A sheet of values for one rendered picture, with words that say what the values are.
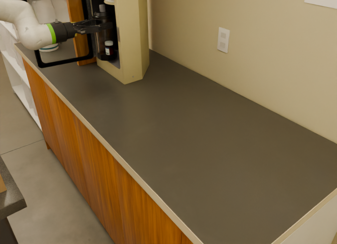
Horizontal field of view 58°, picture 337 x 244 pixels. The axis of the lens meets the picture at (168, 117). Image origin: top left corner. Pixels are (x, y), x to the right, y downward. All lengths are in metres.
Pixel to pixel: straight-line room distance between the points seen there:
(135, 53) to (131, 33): 0.11
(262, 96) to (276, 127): 0.22
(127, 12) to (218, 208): 0.97
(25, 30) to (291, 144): 1.19
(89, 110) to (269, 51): 0.83
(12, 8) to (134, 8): 0.52
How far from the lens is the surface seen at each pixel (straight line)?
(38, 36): 1.47
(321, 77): 1.30
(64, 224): 2.20
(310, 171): 1.15
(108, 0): 1.59
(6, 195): 1.09
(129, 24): 1.52
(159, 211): 1.10
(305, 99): 1.36
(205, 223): 0.91
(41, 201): 2.38
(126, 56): 1.55
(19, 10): 1.53
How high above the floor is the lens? 1.65
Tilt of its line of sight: 33 degrees down
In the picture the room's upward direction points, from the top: straight up
